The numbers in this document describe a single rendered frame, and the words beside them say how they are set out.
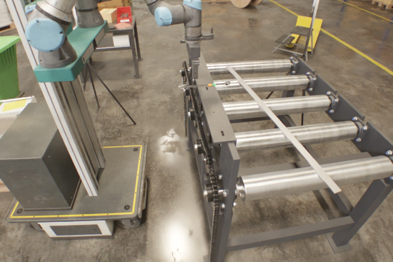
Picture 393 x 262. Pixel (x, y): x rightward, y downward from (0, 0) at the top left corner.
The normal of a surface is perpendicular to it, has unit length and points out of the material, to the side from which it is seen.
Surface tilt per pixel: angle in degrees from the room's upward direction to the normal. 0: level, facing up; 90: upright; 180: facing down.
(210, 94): 0
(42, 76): 90
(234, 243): 0
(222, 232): 90
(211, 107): 0
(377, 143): 90
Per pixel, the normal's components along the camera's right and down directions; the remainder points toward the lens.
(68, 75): 0.08, 0.60
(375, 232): 0.00, -0.79
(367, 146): -0.99, 0.09
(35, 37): 0.37, 0.64
